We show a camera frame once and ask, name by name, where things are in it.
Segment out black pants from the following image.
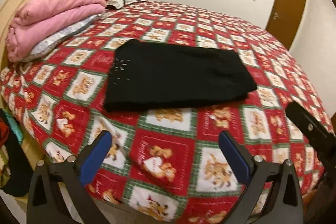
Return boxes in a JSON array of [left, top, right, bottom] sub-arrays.
[[104, 39, 257, 112]]

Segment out pile of colourful clothes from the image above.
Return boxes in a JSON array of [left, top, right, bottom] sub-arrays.
[[1, 109, 33, 197]]

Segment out red patchwork bedspread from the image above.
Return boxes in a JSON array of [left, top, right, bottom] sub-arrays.
[[1, 1, 334, 223]]

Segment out grey floral pillow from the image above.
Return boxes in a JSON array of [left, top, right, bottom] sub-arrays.
[[20, 14, 102, 63]]

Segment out brown wooden door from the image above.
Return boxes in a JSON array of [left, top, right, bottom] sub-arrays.
[[266, 0, 306, 49]]

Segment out pink folded comforter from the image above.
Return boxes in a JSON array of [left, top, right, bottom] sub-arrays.
[[5, 0, 106, 62]]

